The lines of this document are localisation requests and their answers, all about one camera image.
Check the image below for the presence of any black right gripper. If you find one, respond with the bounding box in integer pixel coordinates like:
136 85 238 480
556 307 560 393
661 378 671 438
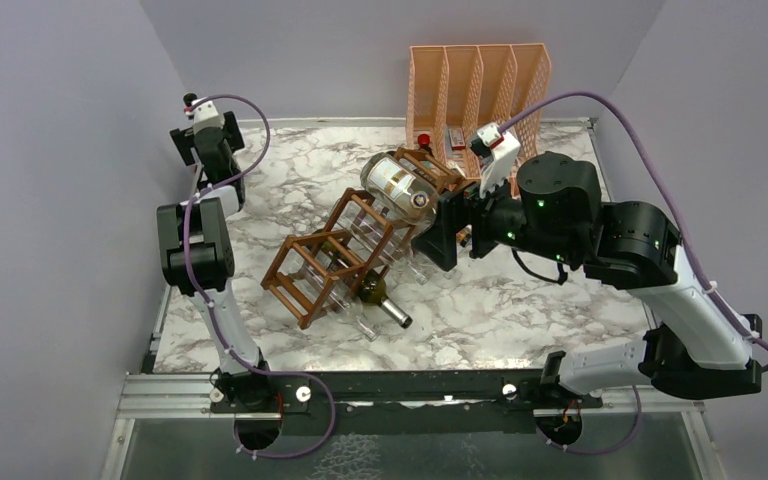
412 159 580 271

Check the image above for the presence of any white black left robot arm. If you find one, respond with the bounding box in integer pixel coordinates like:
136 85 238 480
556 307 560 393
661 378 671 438
156 104 275 411

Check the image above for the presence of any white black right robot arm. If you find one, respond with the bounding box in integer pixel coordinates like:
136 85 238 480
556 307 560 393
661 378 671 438
412 152 763 407

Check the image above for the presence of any green bottle silver cap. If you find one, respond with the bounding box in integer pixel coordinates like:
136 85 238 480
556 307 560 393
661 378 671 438
321 243 413 329

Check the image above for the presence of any red capped small bottle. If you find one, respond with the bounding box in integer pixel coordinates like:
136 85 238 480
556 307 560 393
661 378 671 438
417 133 434 157

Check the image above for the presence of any brown wooden wine rack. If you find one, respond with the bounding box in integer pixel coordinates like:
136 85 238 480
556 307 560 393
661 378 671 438
261 147 466 329

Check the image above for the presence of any peach plastic file organizer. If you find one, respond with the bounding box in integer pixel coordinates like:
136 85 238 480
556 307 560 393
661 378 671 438
405 43 551 181

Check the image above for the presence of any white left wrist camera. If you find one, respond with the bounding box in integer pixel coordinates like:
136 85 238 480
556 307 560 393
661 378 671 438
183 92 224 133

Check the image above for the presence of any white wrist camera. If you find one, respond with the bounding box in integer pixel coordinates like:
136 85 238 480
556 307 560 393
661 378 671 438
470 122 521 199
183 92 224 133

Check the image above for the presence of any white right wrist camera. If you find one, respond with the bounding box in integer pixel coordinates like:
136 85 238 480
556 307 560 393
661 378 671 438
470 122 521 199

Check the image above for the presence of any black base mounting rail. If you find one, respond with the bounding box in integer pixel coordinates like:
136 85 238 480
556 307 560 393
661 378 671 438
210 368 602 437

